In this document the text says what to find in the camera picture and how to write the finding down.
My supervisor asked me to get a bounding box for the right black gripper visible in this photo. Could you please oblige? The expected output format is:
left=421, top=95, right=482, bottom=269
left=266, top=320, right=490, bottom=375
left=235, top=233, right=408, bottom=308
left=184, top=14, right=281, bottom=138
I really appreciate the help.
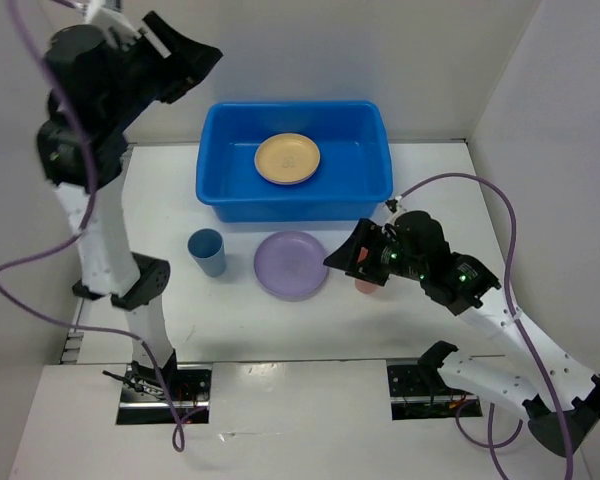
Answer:
left=322, top=217, right=425, bottom=286

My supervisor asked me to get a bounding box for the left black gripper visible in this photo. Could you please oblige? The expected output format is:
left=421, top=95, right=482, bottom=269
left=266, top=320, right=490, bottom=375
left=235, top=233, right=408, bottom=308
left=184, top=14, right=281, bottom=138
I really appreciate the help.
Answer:
left=104, top=10, right=224, bottom=128

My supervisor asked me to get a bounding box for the red plastic cup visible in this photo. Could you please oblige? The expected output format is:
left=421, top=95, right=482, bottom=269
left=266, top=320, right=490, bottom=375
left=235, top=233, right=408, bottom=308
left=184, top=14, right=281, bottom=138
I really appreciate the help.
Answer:
left=354, top=279, right=379, bottom=295

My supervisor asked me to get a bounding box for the yellow plastic plate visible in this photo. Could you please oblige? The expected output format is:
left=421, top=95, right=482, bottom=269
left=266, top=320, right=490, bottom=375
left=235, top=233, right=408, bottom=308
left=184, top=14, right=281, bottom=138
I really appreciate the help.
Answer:
left=254, top=133, right=321, bottom=183

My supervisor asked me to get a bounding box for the blue plastic cup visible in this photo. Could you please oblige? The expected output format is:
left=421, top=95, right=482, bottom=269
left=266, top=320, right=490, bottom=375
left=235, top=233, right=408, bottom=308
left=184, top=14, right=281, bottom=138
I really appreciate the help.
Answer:
left=187, top=228, right=226, bottom=278

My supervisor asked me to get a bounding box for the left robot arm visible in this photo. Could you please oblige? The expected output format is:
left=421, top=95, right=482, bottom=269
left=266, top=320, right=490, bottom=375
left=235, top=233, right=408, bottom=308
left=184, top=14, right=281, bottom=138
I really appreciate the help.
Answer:
left=37, top=10, right=222, bottom=400

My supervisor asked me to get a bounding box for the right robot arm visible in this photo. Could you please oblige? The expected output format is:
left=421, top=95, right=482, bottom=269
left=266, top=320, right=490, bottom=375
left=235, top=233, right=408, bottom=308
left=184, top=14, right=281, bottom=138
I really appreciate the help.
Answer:
left=324, top=211, right=600, bottom=456

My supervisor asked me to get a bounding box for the blue plastic bin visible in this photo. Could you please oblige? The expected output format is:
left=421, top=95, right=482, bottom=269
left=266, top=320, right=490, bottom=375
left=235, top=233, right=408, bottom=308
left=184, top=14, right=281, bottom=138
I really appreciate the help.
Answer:
left=196, top=101, right=393, bottom=223

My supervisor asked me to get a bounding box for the purple plastic plate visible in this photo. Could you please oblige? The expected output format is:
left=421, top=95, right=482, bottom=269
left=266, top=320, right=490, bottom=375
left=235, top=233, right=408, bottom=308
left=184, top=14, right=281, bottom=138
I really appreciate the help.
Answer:
left=253, top=231, right=328, bottom=301

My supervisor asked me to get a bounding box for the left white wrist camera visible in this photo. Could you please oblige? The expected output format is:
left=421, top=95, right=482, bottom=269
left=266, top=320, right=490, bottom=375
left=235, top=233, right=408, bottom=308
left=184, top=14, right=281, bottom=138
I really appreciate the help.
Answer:
left=76, top=0, right=135, bottom=35

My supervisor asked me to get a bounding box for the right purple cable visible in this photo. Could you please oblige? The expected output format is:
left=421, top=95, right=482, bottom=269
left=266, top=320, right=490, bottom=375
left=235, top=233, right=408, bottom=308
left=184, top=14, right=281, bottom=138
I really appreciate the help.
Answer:
left=389, top=172, right=576, bottom=480

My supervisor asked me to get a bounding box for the purple cable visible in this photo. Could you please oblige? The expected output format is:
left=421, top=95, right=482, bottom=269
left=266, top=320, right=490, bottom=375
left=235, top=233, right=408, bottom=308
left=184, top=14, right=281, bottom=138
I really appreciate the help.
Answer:
left=0, top=0, right=209, bottom=454
left=389, top=172, right=576, bottom=480

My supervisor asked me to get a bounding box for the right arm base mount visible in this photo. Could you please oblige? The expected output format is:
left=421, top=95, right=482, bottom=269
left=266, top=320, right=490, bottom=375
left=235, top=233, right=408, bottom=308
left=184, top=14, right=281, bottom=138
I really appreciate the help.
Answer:
left=386, top=359, right=483, bottom=421

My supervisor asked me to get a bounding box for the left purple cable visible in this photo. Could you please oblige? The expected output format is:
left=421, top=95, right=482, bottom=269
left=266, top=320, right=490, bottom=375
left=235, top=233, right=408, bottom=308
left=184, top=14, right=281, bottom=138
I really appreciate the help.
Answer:
left=0, top=0, right=209, bottom=454

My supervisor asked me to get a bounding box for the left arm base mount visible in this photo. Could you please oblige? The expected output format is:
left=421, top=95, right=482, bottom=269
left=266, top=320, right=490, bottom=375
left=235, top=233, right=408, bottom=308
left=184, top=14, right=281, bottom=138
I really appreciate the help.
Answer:
left=102, top=363, right=215, bottom=426

